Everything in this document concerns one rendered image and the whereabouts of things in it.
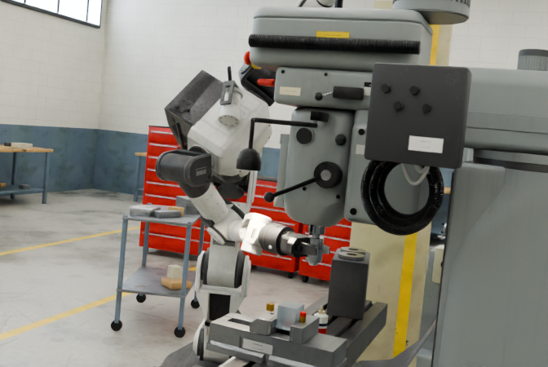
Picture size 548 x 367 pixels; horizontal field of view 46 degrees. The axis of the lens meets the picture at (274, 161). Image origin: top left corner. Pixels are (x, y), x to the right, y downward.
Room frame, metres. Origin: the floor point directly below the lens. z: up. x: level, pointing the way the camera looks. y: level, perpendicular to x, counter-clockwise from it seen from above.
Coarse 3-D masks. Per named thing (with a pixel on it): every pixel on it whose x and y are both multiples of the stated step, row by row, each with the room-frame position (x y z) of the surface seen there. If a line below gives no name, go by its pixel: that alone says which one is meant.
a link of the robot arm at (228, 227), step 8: (232, 208) 2.19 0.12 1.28; (232, 216) 2.17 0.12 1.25; (240, 216) 2.18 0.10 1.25; (216, 224) 2.17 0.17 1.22; (224, 224) 2.16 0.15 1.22; (232, 224) 2.12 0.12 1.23; (224, 232) 2.16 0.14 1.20; (232, 232) 2.10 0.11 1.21; (232, 240) 2.13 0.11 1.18; (240, 240) 2.06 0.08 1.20
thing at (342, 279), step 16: (336, 256) 2.16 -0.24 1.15; (352, 256) 2.12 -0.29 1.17; (368, 256) 2.22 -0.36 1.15; (336, 272) 2.10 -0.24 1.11; (352, 272) 2.09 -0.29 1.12; (368, 272) 2.21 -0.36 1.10; (336, 288) 2.10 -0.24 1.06; (352, 288) 2.09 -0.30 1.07; (336, 304) 2.10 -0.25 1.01; (352, 304) 2.09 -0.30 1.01
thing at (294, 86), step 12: (276, 72) 1.75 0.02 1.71; (288, 72) 1.73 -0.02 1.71; (300, 72) 1.72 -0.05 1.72; (312, 72) 1.71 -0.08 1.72; (324, 72) 1.70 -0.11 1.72; (336, 72) 1.69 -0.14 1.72; (348, 72) 1.68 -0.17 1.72; (360, 72) 1.67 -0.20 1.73; (372, 72) 1.66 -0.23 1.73; (276, 84) 1.74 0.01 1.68; (288, 84) 1.73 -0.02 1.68; (300, 84) 1.72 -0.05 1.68; (312, 84) 1.71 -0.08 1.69; (324, 84) 1.69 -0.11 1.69; (336, 84) 1.68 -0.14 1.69; (348, 84) 1.67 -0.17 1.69; (360, 84) 1.66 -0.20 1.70; (276, 96) 1.74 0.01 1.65; (288, 96) 1.73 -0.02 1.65; (300, 96) 1.72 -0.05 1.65; (312, 96) 1.70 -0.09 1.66; (324, 96) 1.69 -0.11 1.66; (336, 108) 1.73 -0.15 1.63; (348, 108) 1.68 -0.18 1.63; (360, 108) 1.66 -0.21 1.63
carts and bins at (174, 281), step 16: (144, 208) 4.69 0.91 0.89; (160, 208) 4.85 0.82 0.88; (176, 208) 4.86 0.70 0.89; (192, 208) 5.01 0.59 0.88; (176, 224) 4.56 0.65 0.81; (192, 224) 4.61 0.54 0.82; (144, 240) 5.33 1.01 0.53; (144, 256) 5.33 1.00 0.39; (144, 272) 5.12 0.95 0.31; (160, 272) 5.17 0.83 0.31; (176, 272) 4.80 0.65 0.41; (192, 272) 5.27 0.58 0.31; (128, 288) 4.61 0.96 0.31; (144, 288) 4.65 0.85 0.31; (160, 288) 4.69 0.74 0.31; (176, 288) 4.69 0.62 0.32; (192, 304) 5.32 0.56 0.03; (176, 336) 4.56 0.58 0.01
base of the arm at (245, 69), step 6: (246, 66) 2.19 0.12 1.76; (240, 72) 2.24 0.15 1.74; (246, 72) 2.17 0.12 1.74; (240, 78) 2.20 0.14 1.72; (246, 84) 2.19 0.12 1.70; (252, 84) 2.19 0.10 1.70; (252, 90) 2.20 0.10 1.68; (258, 90) 2.20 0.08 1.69; (264, 96) 2.21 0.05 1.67; (270, 96) 2.24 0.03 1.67; (270, 102) 2.22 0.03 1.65
